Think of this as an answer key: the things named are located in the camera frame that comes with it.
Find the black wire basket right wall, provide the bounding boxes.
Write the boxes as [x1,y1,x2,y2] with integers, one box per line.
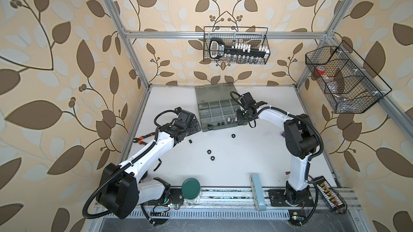
[305,41,392,114]

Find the light blue block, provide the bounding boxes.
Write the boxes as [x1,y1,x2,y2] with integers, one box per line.
[250,174,267,212]

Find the green lid glass jar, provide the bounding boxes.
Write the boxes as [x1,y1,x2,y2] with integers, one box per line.
[181,178,202,205]

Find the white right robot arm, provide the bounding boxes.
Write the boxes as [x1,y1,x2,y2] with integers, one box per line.
[230,91,324,206]

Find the black wire basket back wall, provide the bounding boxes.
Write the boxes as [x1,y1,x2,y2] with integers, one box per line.
[203,26,271,65]

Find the socket set rail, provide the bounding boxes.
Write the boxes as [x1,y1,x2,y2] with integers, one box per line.
[206,38,271,59]

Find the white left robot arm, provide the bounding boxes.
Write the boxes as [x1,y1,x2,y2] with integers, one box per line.
[82,107,201,219]

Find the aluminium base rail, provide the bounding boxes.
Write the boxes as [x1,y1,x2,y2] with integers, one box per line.
[95,185,362,221]

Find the orange handled pliers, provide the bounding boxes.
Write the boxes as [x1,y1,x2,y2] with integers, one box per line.
[132,132,155,146]

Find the black wire basket wall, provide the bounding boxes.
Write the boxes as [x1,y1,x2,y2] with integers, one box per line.
[203,26,271,65]
[305,41,392,114]

